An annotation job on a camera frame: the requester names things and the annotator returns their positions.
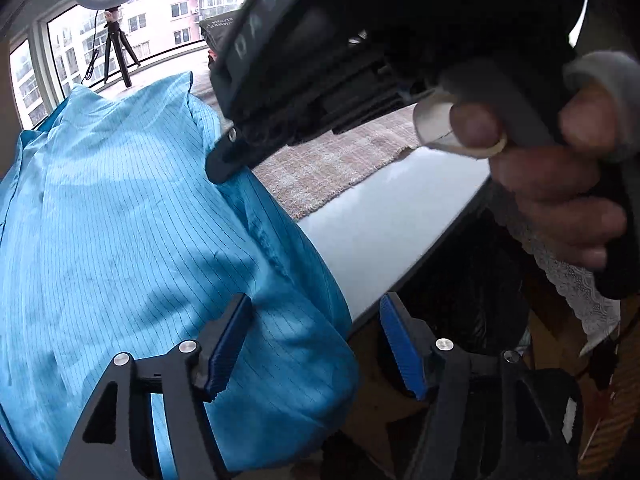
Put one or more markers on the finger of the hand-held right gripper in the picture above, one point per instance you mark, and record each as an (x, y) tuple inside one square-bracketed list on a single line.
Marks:
[(230, 160)]

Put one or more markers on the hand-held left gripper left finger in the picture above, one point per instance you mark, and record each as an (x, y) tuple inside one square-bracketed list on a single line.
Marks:
[(227, 355)]

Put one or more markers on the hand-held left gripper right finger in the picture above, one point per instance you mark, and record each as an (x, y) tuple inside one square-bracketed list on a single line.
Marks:
[(402, 350)]

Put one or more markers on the blue striped coat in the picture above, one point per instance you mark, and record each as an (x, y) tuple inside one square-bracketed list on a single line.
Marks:
[(125, 220)]

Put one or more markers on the person's right hand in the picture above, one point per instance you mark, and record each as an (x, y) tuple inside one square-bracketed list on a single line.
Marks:
[(550, 190)]

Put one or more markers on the pink folded garment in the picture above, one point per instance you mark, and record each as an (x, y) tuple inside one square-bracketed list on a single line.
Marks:
[(214, 55)]

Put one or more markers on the dark grey folded garment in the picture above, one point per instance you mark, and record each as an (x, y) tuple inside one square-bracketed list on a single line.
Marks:
[(215, 35)]

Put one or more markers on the black tripod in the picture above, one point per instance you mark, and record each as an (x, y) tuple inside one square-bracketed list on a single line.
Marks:
[(114, 30)]

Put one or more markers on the white lace sleeve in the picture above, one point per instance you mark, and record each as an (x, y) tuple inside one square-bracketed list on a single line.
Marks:
[(575, 290)]

